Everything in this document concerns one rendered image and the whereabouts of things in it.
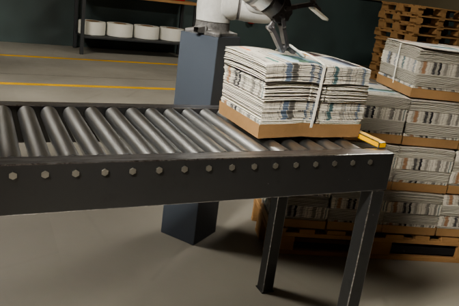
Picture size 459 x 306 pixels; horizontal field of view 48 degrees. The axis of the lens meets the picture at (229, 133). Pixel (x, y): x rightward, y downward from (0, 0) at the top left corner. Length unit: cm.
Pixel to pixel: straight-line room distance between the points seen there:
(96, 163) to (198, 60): 121
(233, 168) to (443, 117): 150
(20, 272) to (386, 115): 174
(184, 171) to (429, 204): 171
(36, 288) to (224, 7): 138
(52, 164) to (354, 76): 93
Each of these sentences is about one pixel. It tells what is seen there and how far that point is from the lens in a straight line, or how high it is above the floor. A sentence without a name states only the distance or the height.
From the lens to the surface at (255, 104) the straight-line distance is 154.
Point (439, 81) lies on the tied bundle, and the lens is 258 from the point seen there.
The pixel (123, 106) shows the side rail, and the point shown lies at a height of 80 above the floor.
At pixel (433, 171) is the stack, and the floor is 49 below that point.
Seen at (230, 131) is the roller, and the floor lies 79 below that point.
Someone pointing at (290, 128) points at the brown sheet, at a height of 84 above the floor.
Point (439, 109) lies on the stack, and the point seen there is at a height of 79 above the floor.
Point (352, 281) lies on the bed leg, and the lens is 177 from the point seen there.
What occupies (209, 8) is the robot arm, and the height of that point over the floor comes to 111.
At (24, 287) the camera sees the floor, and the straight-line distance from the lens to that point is 225.
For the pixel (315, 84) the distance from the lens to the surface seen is 158.
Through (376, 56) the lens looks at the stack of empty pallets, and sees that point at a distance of 929.
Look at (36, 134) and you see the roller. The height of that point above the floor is 80.
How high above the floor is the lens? 122
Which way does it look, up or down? 16 degrees down
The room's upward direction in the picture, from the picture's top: 8 degrees clockwise
